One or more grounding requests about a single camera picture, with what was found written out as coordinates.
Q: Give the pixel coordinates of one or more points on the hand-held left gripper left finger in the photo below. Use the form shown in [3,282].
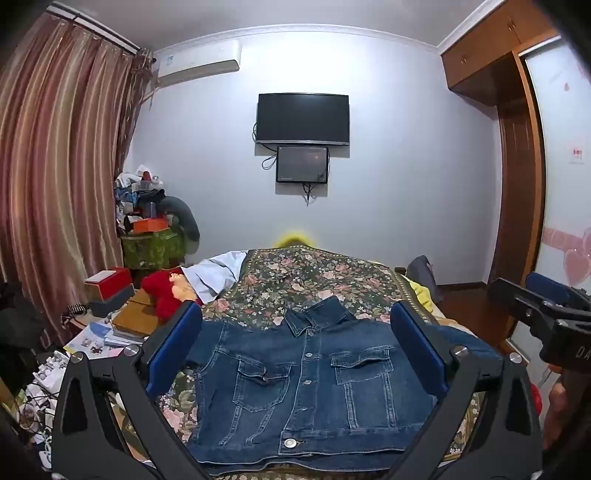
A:
[178,341]

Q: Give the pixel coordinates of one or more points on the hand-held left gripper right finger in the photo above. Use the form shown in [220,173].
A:
[415,341]

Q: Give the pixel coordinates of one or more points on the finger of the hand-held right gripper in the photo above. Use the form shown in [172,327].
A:
[547,285]
[517,300]

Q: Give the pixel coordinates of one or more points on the blue denim jacket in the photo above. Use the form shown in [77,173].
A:
[300,369]

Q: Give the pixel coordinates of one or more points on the pile of clothes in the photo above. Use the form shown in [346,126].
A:
[134,194]

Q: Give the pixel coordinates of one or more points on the person's right hand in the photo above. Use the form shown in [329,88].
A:
[556,406]

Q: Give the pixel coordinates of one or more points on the pale yellow blanket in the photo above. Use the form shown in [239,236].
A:
[427,300]

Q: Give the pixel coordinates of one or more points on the red plush toy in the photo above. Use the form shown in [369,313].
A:
[159,295]

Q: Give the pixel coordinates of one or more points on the brown cardboard box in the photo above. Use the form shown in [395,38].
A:
[134,316]

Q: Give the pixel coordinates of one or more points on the dark grey bag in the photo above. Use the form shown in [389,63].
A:
[420,272]

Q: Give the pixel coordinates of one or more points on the white cloth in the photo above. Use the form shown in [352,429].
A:
[212,272]

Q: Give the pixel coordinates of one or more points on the grey box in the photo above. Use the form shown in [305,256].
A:
[111,302]

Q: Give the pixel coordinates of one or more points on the red box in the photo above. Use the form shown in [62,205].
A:
[119,282]

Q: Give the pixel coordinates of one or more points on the stack of magazines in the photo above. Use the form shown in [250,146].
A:
[92,341]

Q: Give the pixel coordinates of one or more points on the white sliding door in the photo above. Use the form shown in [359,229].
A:
[563,194]

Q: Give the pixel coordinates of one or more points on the green patterned box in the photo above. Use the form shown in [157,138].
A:
[147,249]

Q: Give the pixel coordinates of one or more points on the brown wooden wardrobe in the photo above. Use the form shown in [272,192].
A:
[515,184]

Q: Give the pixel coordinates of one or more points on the orange box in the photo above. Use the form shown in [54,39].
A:
[150,225]

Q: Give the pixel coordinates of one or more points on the floral bedspread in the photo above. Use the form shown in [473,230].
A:
[300,277]

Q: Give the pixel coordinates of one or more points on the red and white door sticker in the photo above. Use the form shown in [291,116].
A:
[577,154]

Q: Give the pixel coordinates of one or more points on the dark cloth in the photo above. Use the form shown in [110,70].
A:
[18,332]

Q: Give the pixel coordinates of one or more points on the striped pink curtain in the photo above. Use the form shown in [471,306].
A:
[55,161]

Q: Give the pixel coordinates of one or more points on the white air conditioner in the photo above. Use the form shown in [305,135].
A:
[198,64]

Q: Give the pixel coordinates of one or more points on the small black wall monitor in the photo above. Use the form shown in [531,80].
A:
[302,164]

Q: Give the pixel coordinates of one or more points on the black wall television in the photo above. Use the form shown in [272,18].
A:
[302,117]

